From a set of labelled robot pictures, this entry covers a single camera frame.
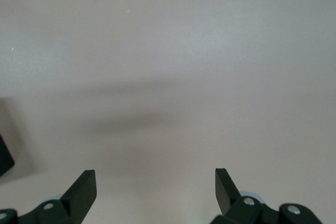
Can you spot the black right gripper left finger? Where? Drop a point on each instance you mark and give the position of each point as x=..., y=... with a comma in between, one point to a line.
x=65, y=208

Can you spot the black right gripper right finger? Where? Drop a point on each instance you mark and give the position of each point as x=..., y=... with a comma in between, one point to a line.
x=236, y=211

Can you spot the black plastic box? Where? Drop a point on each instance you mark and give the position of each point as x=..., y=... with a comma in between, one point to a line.
x=4, y=158

